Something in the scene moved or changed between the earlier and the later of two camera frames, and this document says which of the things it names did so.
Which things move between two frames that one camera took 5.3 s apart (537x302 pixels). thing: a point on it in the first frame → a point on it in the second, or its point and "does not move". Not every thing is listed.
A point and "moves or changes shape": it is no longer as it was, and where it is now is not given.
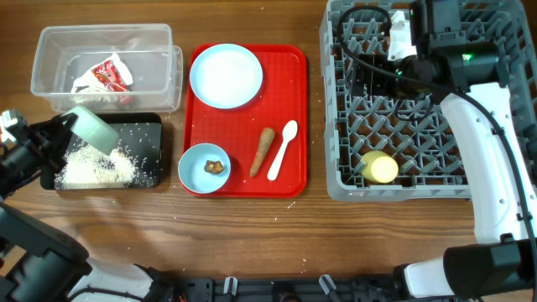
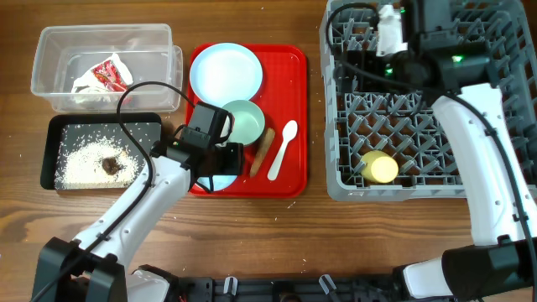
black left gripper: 39,137 → 236,160
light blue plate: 226,75 does not move
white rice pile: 86,166 does not move
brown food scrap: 213,167 moves or changes shape
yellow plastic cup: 380,167 does not move
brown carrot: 268,136 does not move
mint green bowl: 92,130 → 249,122
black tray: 135,164 does not move
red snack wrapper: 107,75 does not move
